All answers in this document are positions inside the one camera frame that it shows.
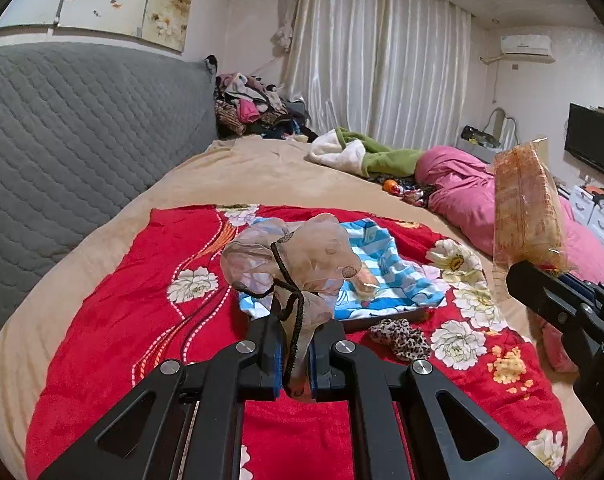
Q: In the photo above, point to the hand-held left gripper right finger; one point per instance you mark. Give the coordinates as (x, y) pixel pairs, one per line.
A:
(313, 365)

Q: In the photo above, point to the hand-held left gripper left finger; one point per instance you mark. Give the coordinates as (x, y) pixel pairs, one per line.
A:
(277, 360)

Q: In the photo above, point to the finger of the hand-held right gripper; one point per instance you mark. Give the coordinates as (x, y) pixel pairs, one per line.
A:
(557, 300)
(589, 287)

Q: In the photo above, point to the dark shallow tray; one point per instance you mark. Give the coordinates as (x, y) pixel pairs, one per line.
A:
(382, 321)

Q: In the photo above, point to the leopard print scrunchie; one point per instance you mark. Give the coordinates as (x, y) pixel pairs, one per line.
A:
(402, 340)

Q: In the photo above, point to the sheer beige scrunchie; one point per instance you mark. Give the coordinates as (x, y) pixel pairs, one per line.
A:
(312, 255)

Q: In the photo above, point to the white drawer cabinet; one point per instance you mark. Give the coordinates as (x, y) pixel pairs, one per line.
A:
(589, 215)

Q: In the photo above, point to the blue striped cartoon cloth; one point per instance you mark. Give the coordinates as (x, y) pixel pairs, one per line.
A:
(407, 280)

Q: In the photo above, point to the black television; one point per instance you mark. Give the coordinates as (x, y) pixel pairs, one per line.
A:
(594, 140)

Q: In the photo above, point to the pink quilt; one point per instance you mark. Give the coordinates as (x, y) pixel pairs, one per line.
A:
(462, 185)

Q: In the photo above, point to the red floral blanket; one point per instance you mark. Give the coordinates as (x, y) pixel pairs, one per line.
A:
(131, 310)

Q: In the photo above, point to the arched mirror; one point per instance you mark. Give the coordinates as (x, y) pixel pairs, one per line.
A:
(499, 125)

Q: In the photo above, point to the beige bed sheet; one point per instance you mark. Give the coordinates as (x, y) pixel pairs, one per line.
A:
(262, 175)

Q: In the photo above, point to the small orange toy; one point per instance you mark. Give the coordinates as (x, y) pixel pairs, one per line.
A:
(391, 186)

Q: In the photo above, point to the green white fleece blanket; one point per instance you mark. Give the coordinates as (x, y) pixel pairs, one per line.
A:
(382, 160)

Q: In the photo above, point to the white air conditioner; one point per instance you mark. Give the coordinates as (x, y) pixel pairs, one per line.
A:
(527, 47)

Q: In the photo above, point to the pile of clothes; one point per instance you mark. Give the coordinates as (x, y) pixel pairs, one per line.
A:
(252, 105)

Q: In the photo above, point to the grey quilted headboard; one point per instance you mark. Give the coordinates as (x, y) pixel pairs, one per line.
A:
(81, 150)

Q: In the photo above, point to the white curtain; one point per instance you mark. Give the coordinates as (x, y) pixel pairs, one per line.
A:
(382, 60)

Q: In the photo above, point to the curtain tieback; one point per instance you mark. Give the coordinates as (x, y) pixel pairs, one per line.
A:
(283, 39)

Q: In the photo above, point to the floral wall painting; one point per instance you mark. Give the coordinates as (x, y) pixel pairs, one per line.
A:
(106, 0)

